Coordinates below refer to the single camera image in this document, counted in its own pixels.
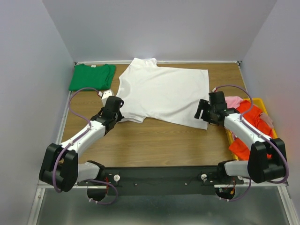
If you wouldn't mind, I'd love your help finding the white t-shirt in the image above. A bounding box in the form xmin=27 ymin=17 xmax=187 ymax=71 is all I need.
xmin=117 ymin=58 xmax=210 ymax=130

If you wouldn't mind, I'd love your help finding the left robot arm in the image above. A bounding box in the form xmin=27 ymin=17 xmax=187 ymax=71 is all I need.
xmin=39 ymin=96 xmax=124 ymax=193

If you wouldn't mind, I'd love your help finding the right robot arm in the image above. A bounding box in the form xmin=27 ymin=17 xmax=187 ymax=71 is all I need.
xmin=195 ymin=91 xmax=289 ymax=184

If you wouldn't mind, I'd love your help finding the pink t-shirt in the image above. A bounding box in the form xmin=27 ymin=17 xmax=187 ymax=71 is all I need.
xmin=225 ymin=96 xmax=243 ymax=109

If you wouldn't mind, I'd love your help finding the folded green t-shirt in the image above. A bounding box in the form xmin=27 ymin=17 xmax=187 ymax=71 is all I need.
xmin=69 ymin=64 xmax=116 ymax=91

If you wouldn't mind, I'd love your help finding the orange t-shirt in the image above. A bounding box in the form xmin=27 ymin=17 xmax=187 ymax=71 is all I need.
xmin=228 ymin=100 xmax=275 ymax=162

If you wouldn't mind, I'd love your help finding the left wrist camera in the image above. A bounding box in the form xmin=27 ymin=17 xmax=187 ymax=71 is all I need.
xmin=101 ymin=90 xmax=114 ymax=106

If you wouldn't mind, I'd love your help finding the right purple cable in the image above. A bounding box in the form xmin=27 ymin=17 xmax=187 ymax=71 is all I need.
xmin=212 ymin=85 xmax=289 ymax=202

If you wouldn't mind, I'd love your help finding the purple cable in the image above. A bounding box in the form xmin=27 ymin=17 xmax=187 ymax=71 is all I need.
xmin=212 ymin=85 xmax=289 ymax=202
xmin=52 ymin=87 xmax=119 ymax=205

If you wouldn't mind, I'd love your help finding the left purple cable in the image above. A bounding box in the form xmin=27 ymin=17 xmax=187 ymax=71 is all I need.
xmin=52 ymin=87 xmax=119 ymax=205

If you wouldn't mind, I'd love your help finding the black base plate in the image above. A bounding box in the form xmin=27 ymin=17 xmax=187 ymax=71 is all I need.
xmin=77 ymin=165 xmax=244 ymax=196

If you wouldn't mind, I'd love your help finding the aluminium frame rail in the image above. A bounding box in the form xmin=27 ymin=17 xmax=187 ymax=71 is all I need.
xmin=37 ymin=178 xmax=289 ymax=188

